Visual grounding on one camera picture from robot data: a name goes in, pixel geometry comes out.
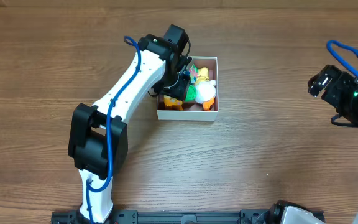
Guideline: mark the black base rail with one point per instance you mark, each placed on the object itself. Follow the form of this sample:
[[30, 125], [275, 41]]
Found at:
[[133, 216]]

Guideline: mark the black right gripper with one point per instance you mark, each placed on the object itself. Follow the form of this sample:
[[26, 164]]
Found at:
[[317, 86]]

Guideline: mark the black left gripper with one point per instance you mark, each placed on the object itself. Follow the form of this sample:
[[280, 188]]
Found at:
[[179, 91]]

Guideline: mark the multicoloured puzzle cube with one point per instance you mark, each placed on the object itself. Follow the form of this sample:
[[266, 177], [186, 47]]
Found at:
[[193, 71]]

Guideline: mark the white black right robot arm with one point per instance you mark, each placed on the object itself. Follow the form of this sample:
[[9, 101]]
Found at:
[[315, 163]]

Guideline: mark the orange plastic bear toy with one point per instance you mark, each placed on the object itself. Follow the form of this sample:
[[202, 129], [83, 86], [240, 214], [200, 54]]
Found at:
[[172, 103]]

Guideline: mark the green round toy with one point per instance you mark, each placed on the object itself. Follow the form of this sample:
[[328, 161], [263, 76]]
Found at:
[[191, 93]]

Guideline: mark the white yellow plush duck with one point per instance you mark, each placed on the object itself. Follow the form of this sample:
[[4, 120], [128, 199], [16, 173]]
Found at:
[[205, 89]]

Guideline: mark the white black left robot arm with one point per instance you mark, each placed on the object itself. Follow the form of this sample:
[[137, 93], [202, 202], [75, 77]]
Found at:
[[98, 140]]

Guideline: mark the white cardboard box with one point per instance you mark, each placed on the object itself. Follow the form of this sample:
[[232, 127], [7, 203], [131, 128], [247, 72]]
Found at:
[[192, 111]]

